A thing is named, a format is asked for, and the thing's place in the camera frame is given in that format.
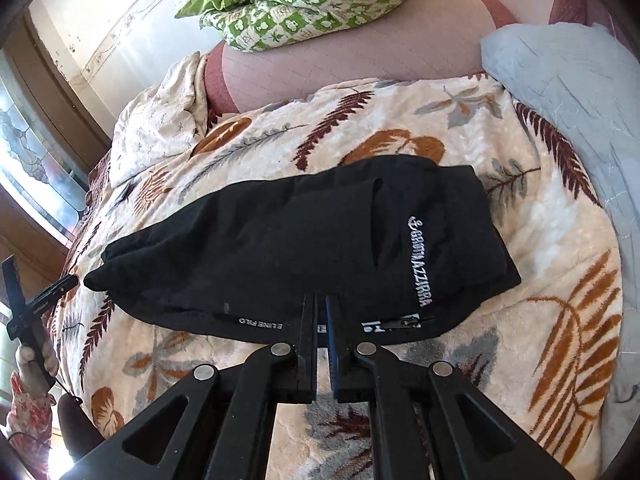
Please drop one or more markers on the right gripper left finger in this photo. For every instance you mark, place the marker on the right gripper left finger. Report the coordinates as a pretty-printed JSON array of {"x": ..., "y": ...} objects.
[{"x": 215, "y": 424}]

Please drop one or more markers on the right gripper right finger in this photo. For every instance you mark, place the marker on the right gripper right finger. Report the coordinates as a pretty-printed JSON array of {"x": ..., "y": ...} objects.
[{"x": 427, "y": 422}]

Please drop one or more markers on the black pants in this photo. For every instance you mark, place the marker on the black pants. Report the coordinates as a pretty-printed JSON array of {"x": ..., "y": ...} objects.
[{"x": 406, "y": 246}]

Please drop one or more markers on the left hand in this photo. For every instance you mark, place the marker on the left hand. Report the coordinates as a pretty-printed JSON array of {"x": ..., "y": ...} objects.
[{"x": 31, "y": 376}]

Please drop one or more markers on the leaf pattern fleece blanket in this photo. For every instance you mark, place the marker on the leaf pattern fleece blanket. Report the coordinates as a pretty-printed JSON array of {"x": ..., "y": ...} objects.
[{"x": 545, "y": 352}]

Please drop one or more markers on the stained glass window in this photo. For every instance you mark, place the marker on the stained glass window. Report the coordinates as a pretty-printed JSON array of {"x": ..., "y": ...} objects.
[{"x": 35, "y": 170}]

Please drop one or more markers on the cream white pillow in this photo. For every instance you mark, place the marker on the cream white pillow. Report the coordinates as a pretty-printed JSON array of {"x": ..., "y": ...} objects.
[{"x": 161, "y": 121}]

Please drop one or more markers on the grey blue pillow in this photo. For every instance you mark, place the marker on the grey blue pillow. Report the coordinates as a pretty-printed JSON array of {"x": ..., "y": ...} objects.
[{"x": 586, "y": 83}]

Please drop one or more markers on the pink quilted headboard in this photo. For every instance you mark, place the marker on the pink quilted headboard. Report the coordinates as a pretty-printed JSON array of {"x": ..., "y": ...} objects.
[{"x": 421, "y": 39}]

